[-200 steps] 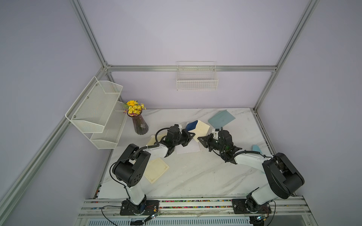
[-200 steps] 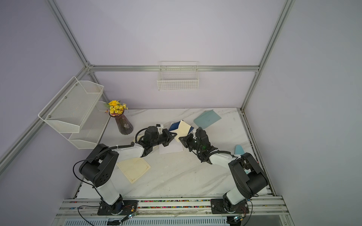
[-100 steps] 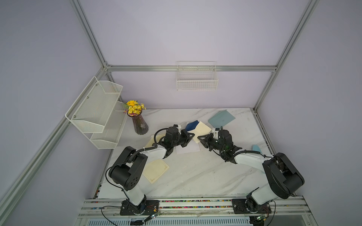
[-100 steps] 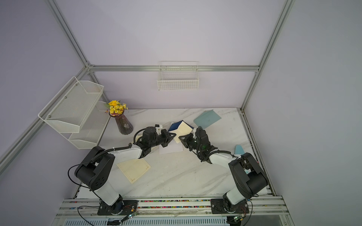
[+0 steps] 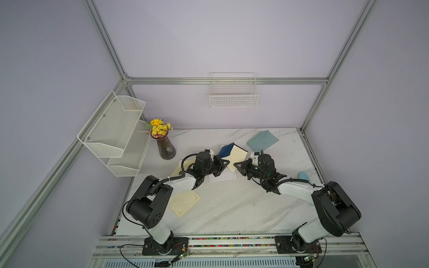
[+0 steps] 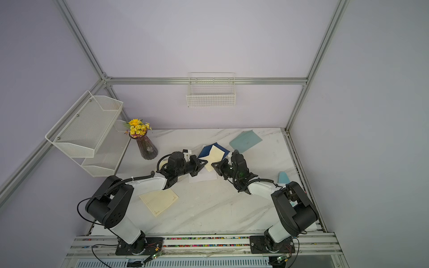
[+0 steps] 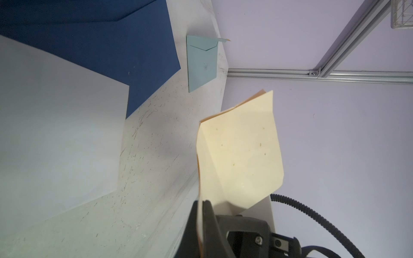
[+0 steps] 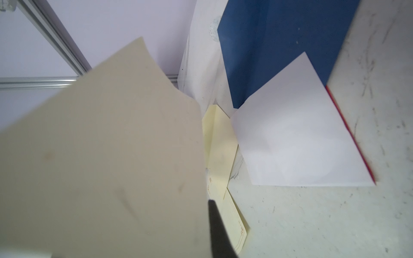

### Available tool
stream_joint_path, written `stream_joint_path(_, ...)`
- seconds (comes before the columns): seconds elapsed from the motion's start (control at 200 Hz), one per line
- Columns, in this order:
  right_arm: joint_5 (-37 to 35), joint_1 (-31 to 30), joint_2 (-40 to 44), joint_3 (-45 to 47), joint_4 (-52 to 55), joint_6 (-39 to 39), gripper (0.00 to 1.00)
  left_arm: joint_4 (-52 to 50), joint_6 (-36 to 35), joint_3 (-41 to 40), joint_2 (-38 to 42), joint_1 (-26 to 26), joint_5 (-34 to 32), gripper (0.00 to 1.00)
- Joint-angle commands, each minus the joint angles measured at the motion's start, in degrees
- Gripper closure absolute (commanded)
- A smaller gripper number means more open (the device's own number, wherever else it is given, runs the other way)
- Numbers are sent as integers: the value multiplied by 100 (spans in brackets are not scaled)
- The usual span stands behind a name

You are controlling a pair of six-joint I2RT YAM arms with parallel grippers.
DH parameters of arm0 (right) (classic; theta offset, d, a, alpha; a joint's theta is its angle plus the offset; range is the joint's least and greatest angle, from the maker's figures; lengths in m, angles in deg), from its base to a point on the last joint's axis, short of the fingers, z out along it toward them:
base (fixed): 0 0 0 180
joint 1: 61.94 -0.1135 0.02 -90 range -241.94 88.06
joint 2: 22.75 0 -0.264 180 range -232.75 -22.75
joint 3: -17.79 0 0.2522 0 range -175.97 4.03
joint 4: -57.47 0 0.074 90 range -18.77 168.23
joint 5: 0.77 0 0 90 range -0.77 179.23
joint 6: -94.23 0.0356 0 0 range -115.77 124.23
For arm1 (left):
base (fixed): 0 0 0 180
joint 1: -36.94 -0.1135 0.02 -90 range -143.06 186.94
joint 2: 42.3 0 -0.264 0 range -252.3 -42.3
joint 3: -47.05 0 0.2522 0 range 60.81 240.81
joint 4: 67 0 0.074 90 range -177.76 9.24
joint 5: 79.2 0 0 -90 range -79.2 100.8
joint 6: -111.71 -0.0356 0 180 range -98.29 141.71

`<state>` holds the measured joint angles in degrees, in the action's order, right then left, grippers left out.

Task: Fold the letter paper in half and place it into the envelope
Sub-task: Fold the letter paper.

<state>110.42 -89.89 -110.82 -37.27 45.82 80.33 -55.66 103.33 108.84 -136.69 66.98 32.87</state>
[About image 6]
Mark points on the dark blue envelope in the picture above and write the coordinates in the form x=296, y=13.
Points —
x=206, y=150

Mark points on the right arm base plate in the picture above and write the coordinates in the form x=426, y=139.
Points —
x=264, y=244

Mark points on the white mesh two-tier shelf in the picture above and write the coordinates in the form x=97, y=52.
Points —
x=92, y=134

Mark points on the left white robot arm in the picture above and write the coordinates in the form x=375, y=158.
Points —
x=108, y=206

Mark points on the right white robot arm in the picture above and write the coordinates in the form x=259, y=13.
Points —
x=295, y=210

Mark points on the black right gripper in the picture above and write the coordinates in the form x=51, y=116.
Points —
x=224, y=163

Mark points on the light teal envelope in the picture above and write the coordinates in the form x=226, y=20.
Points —
x=245, y=141

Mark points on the small teal plastic tool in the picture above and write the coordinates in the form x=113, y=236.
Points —
x=283, y=178

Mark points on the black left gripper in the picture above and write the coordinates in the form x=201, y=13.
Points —
x=196, y=161

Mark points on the cream lined letter paper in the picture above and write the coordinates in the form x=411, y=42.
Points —
x=159, y=201

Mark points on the white sheet of paper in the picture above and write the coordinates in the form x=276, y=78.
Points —
x=203, y=176

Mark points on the purple ribbed glass vase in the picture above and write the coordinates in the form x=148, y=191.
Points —
x=147, y=149

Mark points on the peach lined letter paper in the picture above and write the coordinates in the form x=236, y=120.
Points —
x=212, y=158

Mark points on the white wire wall basket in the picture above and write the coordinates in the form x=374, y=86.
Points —
x=211, y=90

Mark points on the aluminium mounting rail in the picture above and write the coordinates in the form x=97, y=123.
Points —
x=313, y=250

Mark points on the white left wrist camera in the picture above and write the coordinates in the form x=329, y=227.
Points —
x=187, y=154

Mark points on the yellow flower bouquet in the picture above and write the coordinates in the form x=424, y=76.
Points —
x=136, y=128

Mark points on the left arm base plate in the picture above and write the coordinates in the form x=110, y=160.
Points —
x=146, y=246

